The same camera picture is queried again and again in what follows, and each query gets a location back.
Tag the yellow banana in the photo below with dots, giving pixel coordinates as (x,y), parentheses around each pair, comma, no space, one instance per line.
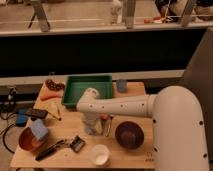
(54,110)

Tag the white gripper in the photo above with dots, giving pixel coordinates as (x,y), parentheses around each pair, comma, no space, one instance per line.
(90,118)

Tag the black handled kitchen tool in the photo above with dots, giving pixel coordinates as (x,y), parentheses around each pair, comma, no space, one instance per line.
(50,150)

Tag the black rectangular device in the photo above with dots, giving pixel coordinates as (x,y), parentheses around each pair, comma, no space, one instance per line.
(36,113)

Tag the light blue towel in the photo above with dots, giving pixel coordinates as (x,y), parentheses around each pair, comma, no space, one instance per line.
(95,129)

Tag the purple bowl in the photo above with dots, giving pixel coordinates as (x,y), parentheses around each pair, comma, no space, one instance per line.
(129,135)

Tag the orange bowl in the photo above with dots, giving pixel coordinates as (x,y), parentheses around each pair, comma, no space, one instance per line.
(28,142)

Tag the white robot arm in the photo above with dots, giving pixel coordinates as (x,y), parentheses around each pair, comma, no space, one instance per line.
(179,138)

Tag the orange fruit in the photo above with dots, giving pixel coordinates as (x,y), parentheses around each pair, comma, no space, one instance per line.
(104,117)

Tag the green plastic tray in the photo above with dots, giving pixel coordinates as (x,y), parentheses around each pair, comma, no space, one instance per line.
(76,85)

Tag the blue translucent cup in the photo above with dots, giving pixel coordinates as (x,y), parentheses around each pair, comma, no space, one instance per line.
(121,86)

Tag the blue sponge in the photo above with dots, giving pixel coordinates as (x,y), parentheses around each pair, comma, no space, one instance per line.
(39,130)

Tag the white cup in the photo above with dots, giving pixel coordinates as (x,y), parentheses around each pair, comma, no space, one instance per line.
(99,155)

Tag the bunch of dark grapes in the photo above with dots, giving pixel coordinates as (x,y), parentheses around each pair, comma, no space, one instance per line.
(51,85)

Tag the orange carrot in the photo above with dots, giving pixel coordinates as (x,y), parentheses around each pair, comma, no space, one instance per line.
(47,97)

